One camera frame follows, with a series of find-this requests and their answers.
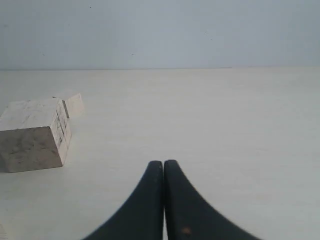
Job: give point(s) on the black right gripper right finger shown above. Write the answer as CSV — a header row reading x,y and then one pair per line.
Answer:
x,y
189,216

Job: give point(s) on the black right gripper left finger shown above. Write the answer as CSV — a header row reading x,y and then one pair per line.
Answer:
x,y
141,217

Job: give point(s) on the small wooden cube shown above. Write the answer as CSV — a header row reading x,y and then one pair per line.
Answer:
x,y
73,104

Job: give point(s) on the large wooden cube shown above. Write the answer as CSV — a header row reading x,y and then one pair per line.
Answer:
x,y
34,135

